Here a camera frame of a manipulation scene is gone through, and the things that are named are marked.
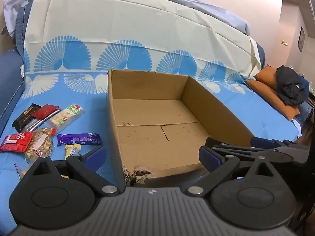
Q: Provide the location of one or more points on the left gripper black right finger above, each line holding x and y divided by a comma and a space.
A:
248, 194

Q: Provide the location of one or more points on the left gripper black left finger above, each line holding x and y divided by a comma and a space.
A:
56, 194

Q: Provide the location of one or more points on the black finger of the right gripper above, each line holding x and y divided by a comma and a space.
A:
247, 153
258, 142

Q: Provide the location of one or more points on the yellow snack packet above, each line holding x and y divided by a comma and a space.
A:
72, 149

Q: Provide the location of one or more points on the purple chocolate bar wrapper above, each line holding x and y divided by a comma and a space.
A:
80, 138

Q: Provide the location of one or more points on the black chocolate wafer pack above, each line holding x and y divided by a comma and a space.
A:
25, 117

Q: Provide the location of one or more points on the green-label sachima pack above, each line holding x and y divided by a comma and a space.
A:
65, 117

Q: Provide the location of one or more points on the red square snack packet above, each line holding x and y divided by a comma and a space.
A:
45, 111

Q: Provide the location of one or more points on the clear bag of nuts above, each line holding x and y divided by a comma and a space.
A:
41, 144

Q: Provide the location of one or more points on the orange pillow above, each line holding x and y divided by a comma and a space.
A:
265, 84

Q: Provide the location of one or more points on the black jacket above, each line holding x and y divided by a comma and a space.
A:
292, 88

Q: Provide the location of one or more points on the red long wafer pack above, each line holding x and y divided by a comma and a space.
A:
16, 142

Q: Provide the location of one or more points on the silver foil snack bar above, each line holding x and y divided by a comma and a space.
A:
35, 123

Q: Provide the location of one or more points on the brown cardboard box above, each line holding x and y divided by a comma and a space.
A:
156, 124

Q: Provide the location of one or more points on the blue fabric sofa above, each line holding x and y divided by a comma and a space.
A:
12, 82

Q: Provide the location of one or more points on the blue fan-pattern sofa cover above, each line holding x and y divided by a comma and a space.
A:
71, 45

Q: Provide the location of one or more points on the framed wall picture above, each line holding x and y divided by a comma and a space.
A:
301, 39

